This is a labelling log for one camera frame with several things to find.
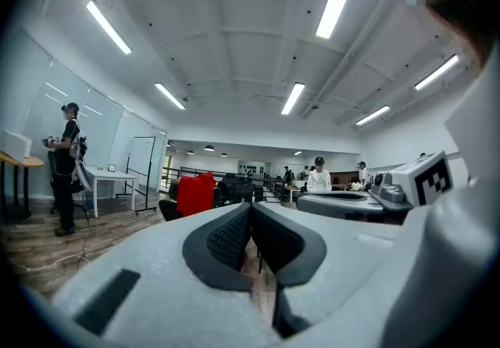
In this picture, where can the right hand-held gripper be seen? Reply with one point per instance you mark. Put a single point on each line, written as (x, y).
(410, 182)

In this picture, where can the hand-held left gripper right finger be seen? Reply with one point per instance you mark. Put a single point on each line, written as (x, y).
(351, 252)

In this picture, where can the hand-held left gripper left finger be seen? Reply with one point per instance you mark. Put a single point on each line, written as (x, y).
(156, 260)

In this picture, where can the black office chair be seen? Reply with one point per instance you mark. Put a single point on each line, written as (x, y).
(168, 210)

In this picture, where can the orange red garment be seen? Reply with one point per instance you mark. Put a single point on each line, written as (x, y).
(195, 194)

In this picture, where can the white panel with black items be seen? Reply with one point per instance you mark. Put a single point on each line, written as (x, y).
(254, 168)

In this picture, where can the long ceiling light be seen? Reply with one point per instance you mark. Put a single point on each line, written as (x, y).
(436, 72)
(334, 2)
(170, 96)
(373, 115)
(293, 99)
(109, 27)

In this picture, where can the black railing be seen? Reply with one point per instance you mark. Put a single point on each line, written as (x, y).
(187, 170)

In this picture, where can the white table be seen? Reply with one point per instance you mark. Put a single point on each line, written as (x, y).
(113, 174)

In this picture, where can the whiteboard on black stand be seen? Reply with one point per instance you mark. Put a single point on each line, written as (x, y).
(140, 155)

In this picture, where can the yellow round table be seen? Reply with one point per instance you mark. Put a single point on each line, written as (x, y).
(33, 161)

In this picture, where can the white box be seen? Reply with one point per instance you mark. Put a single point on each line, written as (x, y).
(15, 145)

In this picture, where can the small picture frame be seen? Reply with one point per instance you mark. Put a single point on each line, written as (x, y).
(112, 167)

